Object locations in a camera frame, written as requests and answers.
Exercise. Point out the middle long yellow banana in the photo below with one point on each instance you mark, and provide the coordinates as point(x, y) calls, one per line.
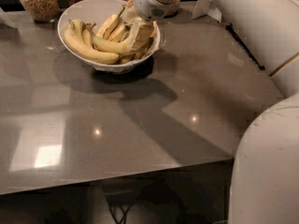
point(101, 44)

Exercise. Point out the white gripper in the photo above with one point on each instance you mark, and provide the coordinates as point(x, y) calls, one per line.
point(149, 4)

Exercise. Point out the leftmost glass cereal jar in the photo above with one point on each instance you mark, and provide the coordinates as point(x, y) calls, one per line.
point(42, 10)

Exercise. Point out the black rubber mat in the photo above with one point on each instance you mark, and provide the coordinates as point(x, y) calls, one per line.
point(229, 28)

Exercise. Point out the white folded sign stand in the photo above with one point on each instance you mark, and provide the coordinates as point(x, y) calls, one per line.
point(206, 8)

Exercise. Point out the white ceramic bowl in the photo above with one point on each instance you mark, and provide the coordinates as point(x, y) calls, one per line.
point(97, 12)

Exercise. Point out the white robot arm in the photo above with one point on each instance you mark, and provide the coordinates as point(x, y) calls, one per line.
point(225, 105)

